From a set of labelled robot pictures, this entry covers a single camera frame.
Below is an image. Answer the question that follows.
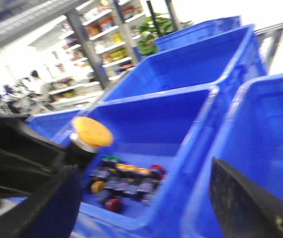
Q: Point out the yellow loose push button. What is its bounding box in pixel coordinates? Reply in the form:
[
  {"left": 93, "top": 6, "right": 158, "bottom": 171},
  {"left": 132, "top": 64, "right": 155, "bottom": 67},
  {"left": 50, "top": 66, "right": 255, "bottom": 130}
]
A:
[{"left": 89, "top": 180, "right": 106, "bottom": 194}]

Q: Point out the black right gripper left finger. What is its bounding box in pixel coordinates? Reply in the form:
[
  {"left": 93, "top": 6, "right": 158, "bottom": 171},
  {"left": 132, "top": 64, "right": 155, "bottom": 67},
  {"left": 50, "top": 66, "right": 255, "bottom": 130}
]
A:
[{"left": 0, "top": 117, "right": 81, "bottom": 238}]

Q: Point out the left blue plastic crate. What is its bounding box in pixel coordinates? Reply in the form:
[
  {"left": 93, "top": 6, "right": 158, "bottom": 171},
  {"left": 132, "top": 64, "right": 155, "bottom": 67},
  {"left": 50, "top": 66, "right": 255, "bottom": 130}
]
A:
[{"left": 73, "top": 85, "right": 226, "bottom": 238}]

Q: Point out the green potted plant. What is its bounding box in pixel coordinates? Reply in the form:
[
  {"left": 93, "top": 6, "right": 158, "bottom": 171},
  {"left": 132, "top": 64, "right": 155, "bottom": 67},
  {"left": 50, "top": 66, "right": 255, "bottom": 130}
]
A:
[{"left": 136, "top": 12, "right": 194, "bottom": 57}]

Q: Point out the grey steel pillar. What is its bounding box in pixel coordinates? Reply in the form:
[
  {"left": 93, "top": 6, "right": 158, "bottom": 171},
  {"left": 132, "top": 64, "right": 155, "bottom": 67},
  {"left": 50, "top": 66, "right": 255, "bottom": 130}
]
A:
[{"left": 65, "top": 9, "right": 110, "bottom": 89}]

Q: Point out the right blue plastic crate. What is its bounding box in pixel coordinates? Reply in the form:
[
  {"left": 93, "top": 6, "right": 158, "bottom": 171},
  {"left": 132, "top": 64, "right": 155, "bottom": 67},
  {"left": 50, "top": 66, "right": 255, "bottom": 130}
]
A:
[{"left": 179, "top": 73, "right": 283, "bottom": 238}]

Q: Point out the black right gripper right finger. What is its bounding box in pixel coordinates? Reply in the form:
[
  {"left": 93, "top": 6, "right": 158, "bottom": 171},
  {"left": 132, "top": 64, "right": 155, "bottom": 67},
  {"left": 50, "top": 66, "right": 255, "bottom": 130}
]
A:
[{"left": 209, "top": 157, "right": 283, "bottom": 238}]

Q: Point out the red loose push button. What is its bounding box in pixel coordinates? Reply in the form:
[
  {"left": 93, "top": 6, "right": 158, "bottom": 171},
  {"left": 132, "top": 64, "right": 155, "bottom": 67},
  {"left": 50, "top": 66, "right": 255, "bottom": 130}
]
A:
[{"left": 104, "top": 198, "right": 123, "bottom": 213}]

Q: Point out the rear right blue crate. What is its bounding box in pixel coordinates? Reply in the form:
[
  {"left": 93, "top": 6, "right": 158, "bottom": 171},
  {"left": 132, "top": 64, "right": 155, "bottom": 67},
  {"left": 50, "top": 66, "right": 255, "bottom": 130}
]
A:
[{"left": 155, "top": 15, "right": 241, "bottom": 52}]

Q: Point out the pile of push buttons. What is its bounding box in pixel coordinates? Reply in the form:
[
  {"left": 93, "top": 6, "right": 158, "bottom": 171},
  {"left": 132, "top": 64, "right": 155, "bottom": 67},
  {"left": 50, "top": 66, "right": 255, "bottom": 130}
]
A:
[{"left": 86, "top": 155, "right": 167, "bottom": 203}]

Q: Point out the white store shelving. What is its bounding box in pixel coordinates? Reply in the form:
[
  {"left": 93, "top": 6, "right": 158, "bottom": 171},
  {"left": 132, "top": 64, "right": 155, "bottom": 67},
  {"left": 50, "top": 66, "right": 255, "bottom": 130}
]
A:
[{"left": 44, "top": 0, "right": 145, "bottom": 107}]

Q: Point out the person in white shirt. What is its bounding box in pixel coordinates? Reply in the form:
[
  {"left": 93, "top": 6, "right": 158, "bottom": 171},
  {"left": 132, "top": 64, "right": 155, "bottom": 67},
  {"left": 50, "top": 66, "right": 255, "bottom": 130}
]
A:
[{"left": 30, "top": 70, "right": 49, "bottom": 101}]

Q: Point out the blue plastic crate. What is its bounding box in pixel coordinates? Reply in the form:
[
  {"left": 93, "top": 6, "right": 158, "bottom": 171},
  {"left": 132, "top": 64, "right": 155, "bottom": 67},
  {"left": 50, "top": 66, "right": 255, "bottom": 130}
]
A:
[
  {"left": 179, "top": 73, "right": 283, "bottom": 238},
  {"left": 73, "top": 85, "right": 226, "bottom": 238}
]

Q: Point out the rear left blue crate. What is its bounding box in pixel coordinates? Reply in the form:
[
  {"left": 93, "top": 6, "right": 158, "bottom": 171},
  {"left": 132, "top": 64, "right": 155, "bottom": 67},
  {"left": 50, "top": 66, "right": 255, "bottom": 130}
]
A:
[{"left": 103, "top": 24, "right": 268, "bottom": 101}]

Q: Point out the yellow push button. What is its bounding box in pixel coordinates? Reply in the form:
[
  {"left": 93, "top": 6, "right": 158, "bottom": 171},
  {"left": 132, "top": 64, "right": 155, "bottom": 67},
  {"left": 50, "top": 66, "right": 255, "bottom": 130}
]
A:
[
  {"left": 89, "top": 180, "right": 106, "bottom": 194},
  {"left": 66, "top": 116, "right": 114, "bottom": 168}
]

